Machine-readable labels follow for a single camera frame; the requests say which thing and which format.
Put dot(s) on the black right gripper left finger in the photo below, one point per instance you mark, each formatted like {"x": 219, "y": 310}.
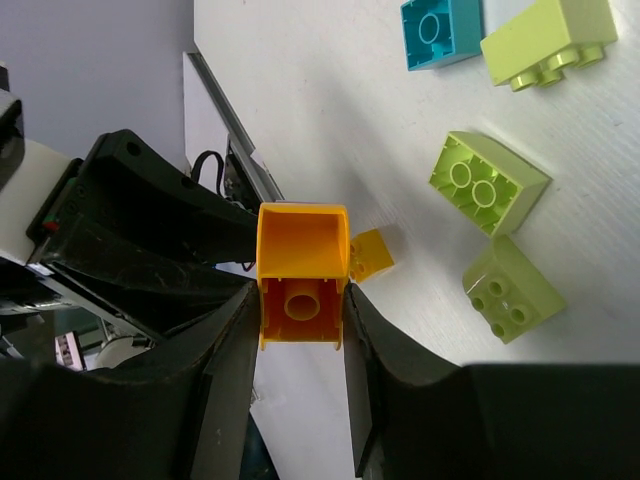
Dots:
{"x": 177, "y": 411}

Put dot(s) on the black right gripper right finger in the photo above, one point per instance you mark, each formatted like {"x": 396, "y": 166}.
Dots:
{"x": 414, "y": 415}

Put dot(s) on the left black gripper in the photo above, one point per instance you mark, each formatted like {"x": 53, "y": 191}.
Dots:
{"x": 106, "y": 250}

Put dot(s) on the orange purple lego figure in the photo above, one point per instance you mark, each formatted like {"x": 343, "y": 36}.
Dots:
{"x": 302, "y": 270}

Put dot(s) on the yellow square lego brick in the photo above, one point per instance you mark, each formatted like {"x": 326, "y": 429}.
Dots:
{"x": 369, "y": 255}

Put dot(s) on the lime lego brick with studs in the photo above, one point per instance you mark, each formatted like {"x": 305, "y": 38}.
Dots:
{"x": 510, "y": 293}

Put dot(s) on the lime lego brick upside down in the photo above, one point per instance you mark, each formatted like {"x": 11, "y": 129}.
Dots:
{"x": 490, "y": 184}

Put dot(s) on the teal square lego brick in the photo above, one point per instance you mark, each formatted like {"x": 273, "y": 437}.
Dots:
{"x": 438, "y": 33}

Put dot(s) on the small lime lego brick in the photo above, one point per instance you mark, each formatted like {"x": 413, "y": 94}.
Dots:
{"x": 535, "y": 47}

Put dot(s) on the aluminium table rail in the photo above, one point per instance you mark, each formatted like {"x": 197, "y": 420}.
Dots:
{"x": 210, "y": 123}

